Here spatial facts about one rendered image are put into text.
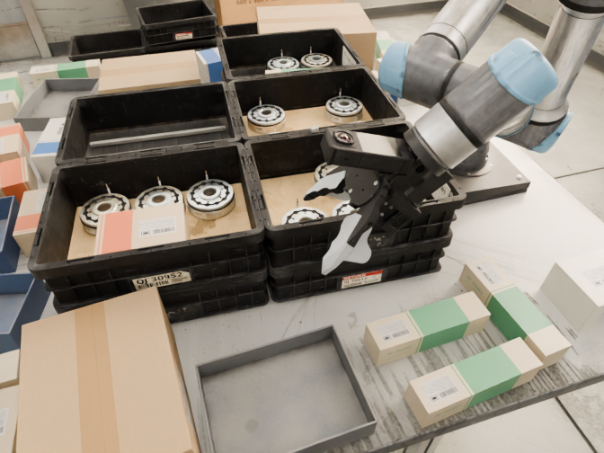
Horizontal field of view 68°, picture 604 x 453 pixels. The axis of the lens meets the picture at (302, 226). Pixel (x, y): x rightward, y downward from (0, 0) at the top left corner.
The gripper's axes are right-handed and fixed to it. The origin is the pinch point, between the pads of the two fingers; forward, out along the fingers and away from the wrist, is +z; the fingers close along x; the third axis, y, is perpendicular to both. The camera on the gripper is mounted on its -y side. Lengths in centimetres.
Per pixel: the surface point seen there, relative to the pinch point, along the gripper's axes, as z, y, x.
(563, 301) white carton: -16, 61, 2
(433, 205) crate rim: -10.6, 27.3, 14.3
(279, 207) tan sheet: 16.1, 14.4, 29.3
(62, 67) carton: 70, -29, 126
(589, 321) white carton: -18, 61, -4
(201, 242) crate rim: 19.7, -4.0, 11.4
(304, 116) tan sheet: 8, 23, 67
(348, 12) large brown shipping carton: -15, 38, 126
